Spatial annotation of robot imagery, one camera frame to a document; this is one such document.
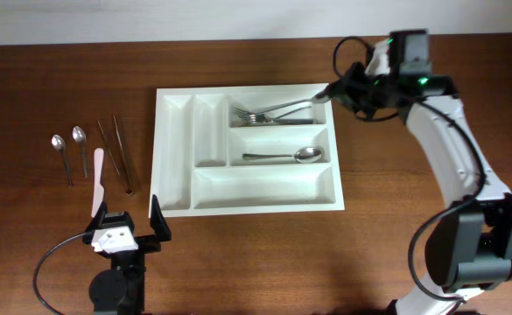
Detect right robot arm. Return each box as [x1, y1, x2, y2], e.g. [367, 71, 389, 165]
[320, 29, 512, 314]

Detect metal tweezers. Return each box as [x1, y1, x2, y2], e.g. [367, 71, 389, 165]
[96, 114, 135, 197]

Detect white cutlery tray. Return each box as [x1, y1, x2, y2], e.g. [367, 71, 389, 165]
[149, 84, 345, 218]

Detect small teaspoon far left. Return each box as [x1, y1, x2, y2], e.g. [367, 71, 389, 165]
[51, 135, 74, 187]

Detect fork black handle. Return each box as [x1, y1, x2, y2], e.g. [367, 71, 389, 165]
[242, 105, 313, 127]

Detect large spoon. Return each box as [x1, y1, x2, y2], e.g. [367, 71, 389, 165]
[242, 147, 323, 164]
[254, 96, 331, 115]

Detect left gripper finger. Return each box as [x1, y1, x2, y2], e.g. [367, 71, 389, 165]
[85, 202, 108, 233]
[150, 194, 172, 242]

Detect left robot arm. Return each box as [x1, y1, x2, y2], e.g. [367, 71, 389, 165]
[83, 195, 172, 314]

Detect small teaspoon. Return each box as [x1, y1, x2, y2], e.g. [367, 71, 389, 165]
[51, 135, 74, 187]
[72, 126, 88, 179]

